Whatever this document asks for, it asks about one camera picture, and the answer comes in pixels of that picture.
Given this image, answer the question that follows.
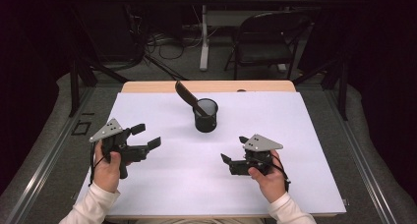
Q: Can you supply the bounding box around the bundle of floor cables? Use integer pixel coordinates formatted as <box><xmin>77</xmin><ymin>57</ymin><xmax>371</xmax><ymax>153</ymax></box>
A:
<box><xmin>124</xmin><ymin>4</ymin><xmax>205</xmax><ymax>81</ymax></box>

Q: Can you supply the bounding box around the white table mat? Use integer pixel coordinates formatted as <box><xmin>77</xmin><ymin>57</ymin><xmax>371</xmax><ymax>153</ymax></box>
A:
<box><xmin>71</xmin><ymin>91</ymin><xmax>347</xmax><ymax>217</ymax></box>

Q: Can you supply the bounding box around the aluminium floor rail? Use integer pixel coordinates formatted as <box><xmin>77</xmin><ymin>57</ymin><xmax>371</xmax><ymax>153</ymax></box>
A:
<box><xmin>323</xmin><ymin>85</ymin><xmax>399</xmax><ymax>224</ymax></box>
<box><xmin>4</xmin><ymin>85</ymin><xmax>96</xmax><ymax>224</ymax></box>

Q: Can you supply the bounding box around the white-legged desk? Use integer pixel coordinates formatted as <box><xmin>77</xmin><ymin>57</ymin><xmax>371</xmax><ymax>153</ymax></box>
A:
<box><xmin>180</xmin><ymin>0</ymin><xmax>330</xmax><ymax>73</ymax></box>

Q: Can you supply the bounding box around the black spatula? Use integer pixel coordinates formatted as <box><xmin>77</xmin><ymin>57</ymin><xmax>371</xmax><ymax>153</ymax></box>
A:
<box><xmin>174</xmin><ymin>81</ymin><xmax>209</xmax><ymax>118</ymax></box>

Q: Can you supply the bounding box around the black mesh pen holder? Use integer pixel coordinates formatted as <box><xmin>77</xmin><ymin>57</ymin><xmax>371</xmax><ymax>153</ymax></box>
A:
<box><xmin>192</xmin><ymin>97</ymin><xmax>219</xmax><ymax>134</ymax></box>

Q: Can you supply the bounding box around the black metal frame stand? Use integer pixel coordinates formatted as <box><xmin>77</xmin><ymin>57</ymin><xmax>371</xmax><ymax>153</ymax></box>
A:
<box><xmin>292</xmin><ymin>58</ymin><xmax>348</xmax><ymax>122</ymax></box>
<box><xmin>68</xmin><ymin>58</ymin><xmax>131</xmax><ymax>118</ymax></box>

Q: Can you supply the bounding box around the right hand-held gripper cable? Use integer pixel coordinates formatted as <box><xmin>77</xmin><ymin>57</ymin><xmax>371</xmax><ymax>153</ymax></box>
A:
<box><xmin>262</xmin><ymin>159</ymin><xmax>292</xmax><ymax>193</ymax></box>

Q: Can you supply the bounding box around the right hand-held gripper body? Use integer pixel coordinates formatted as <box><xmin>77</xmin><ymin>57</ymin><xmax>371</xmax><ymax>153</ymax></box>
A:
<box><xmin>229</xmin><ymin>134</ymin><xmax>284</xmax><ymax>177</ymax></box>

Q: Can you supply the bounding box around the hand-held gripper cable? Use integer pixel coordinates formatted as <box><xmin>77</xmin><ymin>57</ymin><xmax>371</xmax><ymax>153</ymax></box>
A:
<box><xmin>262</xmin><ymin>159</ymin><xmax>292</xmax><ymax>193</ymax></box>
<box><xmin>89</xmin><ymin>141</ymin><xmax>106</xmax><ymax>188</ymax></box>

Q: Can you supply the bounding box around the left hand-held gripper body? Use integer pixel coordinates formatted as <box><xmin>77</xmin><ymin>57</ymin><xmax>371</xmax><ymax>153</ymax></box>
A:
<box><xmin>89</xmin><ymin>118</ymin><xmax>151</xmax><ymax>180</ymax></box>

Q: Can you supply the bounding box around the person's right hand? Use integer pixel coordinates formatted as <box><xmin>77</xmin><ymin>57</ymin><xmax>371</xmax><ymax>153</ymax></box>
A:
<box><xmin>248</xmin><ymin>149</ymin><xmax>287</xmax><ymax>203</ymax></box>

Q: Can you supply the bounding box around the left hand-held gripper cable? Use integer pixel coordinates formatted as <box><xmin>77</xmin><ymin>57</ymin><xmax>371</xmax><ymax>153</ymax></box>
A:
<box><xmin>89</xmin><ymin>141</ymin><xmax>106</xmax><ymax>188</ymax></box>

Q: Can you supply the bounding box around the black folding chair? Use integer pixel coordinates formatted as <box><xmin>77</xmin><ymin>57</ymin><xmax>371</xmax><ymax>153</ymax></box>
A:
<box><xmin>223</xmin><ymin>11</ymin><xmax>313</xmax><ymax>81</ymax></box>

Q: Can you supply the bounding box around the person's left hand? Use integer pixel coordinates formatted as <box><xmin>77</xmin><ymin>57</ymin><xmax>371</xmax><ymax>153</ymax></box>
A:
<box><xmin>92</xmin><ymin>140</ymin><xmax>121</xmax><ymax>194</ymax></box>

